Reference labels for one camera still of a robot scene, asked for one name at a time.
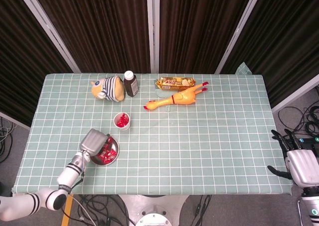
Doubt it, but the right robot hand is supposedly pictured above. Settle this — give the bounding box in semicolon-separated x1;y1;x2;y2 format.
267;128;319;187

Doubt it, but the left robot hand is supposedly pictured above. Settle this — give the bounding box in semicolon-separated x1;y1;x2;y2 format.
79;128;112;158

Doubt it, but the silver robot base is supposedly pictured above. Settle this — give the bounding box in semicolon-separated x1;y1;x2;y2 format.
119;195;190;226

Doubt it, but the white paper cup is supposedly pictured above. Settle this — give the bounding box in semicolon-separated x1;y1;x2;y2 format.
113;113;131;132

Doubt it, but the round steel dish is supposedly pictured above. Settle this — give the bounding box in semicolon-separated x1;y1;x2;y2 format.
90;135;120;166

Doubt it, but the black power strip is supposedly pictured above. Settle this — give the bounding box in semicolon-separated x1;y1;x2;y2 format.
298;137;319;145

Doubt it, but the yellow striped plush toy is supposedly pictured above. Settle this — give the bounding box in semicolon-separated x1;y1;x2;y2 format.
91;76;126;103

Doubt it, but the dark bottle white cap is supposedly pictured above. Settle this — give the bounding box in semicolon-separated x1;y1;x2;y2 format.
124;70;139;98

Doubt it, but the yellow floor tape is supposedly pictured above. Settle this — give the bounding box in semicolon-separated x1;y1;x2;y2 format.
61;197;75;226

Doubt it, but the golden biscuit packet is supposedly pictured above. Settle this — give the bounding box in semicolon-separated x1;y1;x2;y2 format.
156;77;196;91

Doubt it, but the orange rubber chicken toy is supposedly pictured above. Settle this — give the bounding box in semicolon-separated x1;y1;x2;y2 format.
143;81;209;111

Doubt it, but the green checked tablecloth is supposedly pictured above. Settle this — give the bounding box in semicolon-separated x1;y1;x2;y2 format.
12;61;294;196

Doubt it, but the dark brown curtain panel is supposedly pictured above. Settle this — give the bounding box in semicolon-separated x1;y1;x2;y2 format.
221;0;319;107
29;0;152;74
0;0;73;127
159;0;255;74

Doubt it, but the black floor cable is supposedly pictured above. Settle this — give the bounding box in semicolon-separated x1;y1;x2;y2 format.
0;116;15;163
303;86;319;137
278;106;309;134
193;195;212;226
62;195;140;226

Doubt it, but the white floor cable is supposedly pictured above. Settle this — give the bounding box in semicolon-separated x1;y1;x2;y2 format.
73;200;94;222

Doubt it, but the grey metal partition rail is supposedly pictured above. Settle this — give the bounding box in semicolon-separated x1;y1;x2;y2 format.
0;111;31;130
271;75;319;113

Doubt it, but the grey metal partition post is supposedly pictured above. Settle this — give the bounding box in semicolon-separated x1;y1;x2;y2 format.
146;0;160;74
214;0;265;74
14;0;82;74

